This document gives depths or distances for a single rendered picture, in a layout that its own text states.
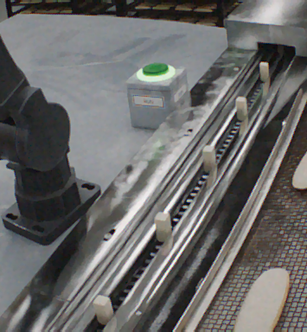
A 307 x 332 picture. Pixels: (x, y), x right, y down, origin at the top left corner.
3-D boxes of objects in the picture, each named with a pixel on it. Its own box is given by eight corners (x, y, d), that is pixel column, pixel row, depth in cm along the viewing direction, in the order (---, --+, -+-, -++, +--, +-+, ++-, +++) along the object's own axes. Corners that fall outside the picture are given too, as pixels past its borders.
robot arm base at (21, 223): (56, 180, 83) (1, 226, 75) (46, 128, 79) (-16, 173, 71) (105, 196, 78) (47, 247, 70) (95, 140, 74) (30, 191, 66)
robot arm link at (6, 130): (72, 162, 73) (41, 153, 76) (58, 86, 68) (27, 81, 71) (24, 202, 67) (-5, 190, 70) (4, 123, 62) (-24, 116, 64)
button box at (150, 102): (153, 123, 101) (144, 60, 95) (199, 128, 97) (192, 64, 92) (130, 149, 94) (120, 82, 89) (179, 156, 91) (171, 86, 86)
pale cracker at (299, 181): (315, 143, 69) (313, 134, 69) (342, 144, 67) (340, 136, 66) (284, 189, 62) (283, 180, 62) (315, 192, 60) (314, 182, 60)
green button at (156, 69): (150, 71, 93) (148, 61, 92) (174, 73, 91) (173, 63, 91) (138, 81, 90) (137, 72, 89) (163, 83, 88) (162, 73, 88)
